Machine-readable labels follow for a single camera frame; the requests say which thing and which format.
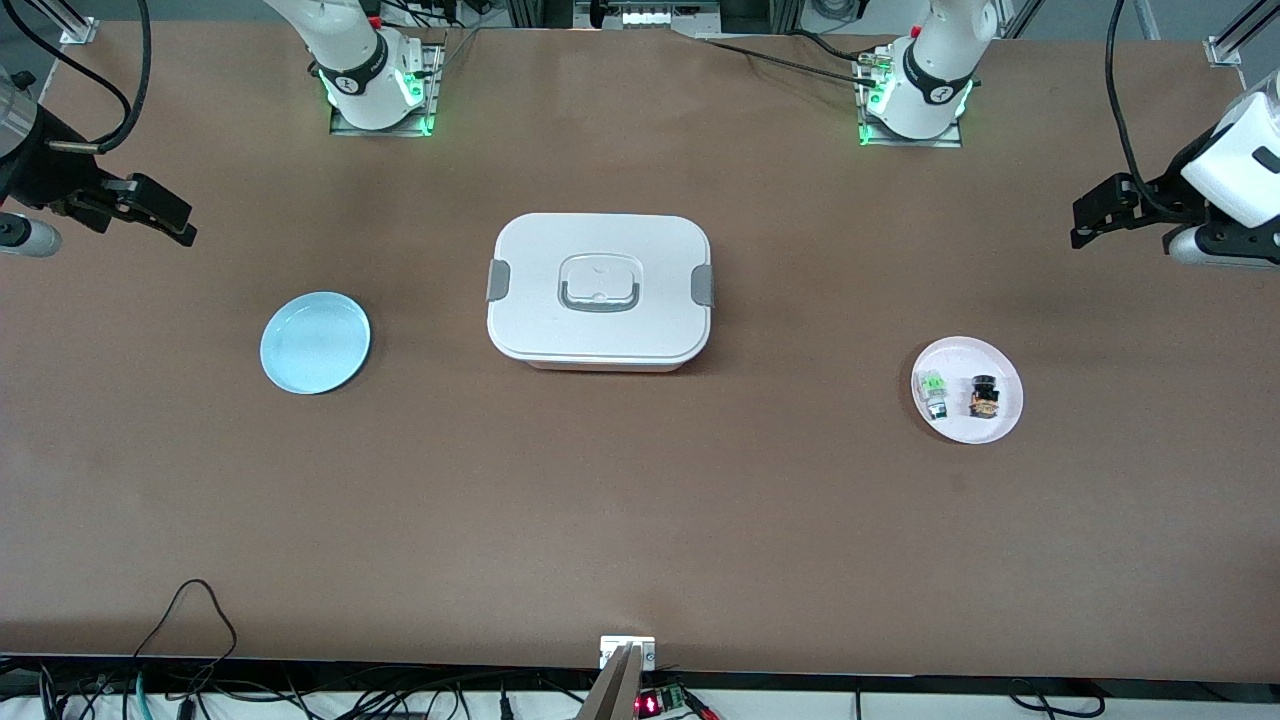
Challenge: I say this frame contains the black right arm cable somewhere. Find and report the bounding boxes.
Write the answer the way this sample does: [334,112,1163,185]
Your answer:
[0,0,154,156]

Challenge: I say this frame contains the black cable across table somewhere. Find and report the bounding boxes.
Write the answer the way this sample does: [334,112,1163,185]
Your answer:
[700,38,881,86]

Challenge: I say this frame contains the aluminium frame post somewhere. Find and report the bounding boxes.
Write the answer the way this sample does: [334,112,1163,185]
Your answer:
[58,0,101,46]
[1205,0,1280,68]

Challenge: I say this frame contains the red LED display module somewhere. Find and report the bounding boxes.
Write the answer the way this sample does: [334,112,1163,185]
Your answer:
[636,685,693,720]

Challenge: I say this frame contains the white lunch box grey latches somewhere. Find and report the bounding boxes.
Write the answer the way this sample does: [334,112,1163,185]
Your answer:
[486,212,717,373]

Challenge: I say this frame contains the black coiled cable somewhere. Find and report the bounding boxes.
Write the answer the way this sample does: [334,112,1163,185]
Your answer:
[1008,678,1106,719]

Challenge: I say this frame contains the light blue round plate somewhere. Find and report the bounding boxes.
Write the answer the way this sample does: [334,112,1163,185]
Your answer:
[260,291,372,396]

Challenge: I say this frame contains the black looped cable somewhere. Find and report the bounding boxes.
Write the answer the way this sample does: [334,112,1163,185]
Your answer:
[133,578,239,666]

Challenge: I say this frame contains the aluminium camera post with bracket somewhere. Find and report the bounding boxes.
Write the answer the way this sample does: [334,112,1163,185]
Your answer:
[578,636,657,720]

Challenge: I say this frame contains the pale pink round plate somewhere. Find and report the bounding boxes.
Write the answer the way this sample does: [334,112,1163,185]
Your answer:
[910,336,1024,445]

